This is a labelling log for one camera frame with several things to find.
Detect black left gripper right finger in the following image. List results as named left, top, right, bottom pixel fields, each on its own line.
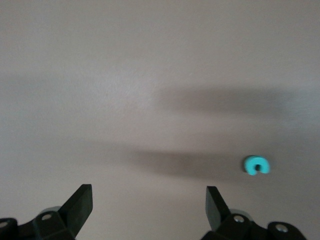
left=202, top=185, right=252, bottom=240

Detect brown table cover sheet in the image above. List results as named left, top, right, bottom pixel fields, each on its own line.
left=0, top=0, right=320, bottom=240

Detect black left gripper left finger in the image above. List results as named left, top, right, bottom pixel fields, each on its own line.
left=32, top=184, right=94, bottom=240

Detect teal foam letter C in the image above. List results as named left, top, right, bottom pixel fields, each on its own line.
left=241, top=154, right=271, bottom=176

